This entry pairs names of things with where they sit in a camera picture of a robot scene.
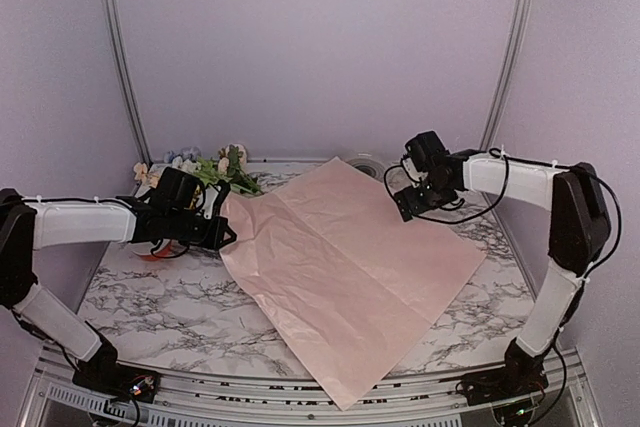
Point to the right aluminium frame post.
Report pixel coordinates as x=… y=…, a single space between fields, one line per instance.
x=515 y=39

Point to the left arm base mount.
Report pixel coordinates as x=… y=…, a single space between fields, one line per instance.
x=123 y=382

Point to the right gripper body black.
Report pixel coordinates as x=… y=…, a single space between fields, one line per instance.
x=443 y=192

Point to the white fake flower stem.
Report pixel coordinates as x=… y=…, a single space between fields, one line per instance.
x=146 y=175

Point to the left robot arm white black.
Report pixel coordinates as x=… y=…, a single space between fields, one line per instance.
x=31 y=224

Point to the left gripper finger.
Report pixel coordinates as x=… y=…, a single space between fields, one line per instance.
x=222 y=234
x=213 y=199

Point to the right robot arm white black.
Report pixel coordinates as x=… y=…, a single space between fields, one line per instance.
x=580 y=225

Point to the pink rose fake flower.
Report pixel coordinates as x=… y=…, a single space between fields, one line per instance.
x=230 y=167

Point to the blue white fake flower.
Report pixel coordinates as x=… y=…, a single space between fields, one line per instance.
x=185 y=159

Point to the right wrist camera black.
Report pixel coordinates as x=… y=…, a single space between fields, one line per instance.
x=412 y=165

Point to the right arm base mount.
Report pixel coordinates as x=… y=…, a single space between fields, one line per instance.
x=498 y=384

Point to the pink wrapping paper sheet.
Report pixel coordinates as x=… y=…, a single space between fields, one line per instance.
x=349 y=286

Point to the aluminium front rail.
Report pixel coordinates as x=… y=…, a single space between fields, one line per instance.
x=190 y=399

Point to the aluminium frame post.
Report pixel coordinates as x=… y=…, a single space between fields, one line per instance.
x=125 y=80
x=515 y=39

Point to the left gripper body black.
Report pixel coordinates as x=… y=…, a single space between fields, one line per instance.
x=180 y=230

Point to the left aluminium frame post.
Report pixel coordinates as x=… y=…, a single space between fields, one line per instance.
x=125 y=80

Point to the orange white bowl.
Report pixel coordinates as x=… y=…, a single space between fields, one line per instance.
x=151 y=251

